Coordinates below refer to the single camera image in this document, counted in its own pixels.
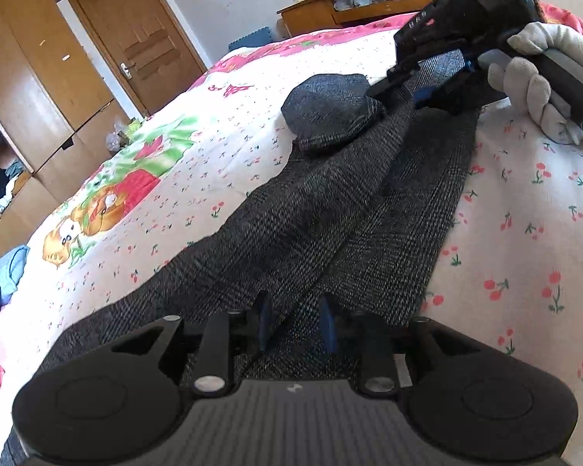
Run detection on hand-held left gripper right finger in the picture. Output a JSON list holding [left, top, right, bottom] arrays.
[[318, 294, 474, 396]]

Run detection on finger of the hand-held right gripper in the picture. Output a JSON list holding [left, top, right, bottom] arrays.
[[367, 53, 477, 100], [410, 75, 510, 115]]

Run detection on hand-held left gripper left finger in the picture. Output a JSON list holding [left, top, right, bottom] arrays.
[[111, 291, 273, 396]]

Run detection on dark grey pants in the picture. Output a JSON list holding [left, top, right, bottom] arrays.
[[0, 51, 482, 466]]

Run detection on person's right hand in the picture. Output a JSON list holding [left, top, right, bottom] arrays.
[[487, 21, 583, 145]]

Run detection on wooden desk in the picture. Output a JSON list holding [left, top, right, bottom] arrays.
[[277, 0, 487, 40]]

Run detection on blue foam mat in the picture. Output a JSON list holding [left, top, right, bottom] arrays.
[[229, 26, 276, 52]]

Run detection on cherry print bed blanket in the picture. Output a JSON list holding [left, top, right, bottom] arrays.
[[0, 2, 583, 466]]

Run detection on clear plastic bag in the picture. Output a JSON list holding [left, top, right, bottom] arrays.
[[105, 119, 145, 155]]

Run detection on light blue cloth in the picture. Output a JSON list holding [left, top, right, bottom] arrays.
[[0, 245, 31, 303]]

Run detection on wooden door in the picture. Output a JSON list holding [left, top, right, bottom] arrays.
[[67, 0, 209, 118]]

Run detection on clothes in wardrobe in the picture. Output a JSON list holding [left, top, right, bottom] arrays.
[[0, 155, 33, 215]]

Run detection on wooden wardrobe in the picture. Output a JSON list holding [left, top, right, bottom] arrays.
[[0, 0, 129, 256]]

